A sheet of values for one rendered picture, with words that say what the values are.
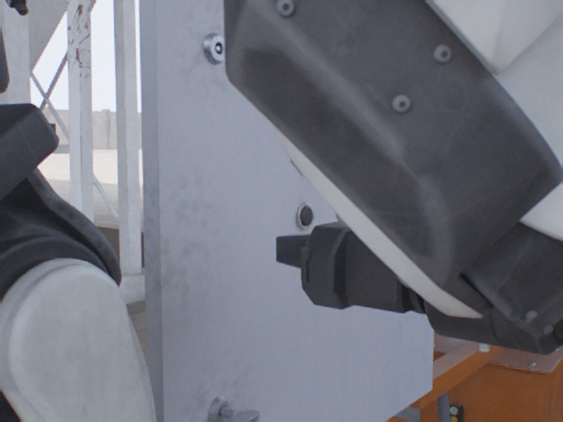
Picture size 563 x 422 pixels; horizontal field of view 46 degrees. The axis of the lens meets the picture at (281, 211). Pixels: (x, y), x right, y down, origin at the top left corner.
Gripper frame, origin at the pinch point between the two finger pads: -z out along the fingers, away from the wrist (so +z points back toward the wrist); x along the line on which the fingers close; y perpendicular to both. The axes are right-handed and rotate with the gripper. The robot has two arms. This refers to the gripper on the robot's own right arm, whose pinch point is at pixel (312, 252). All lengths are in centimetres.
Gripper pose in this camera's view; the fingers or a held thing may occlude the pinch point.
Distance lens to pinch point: 50.2
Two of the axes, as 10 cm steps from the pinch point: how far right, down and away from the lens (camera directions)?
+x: -6.0, 0.9, -8.0
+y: 0.0, 9.9, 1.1
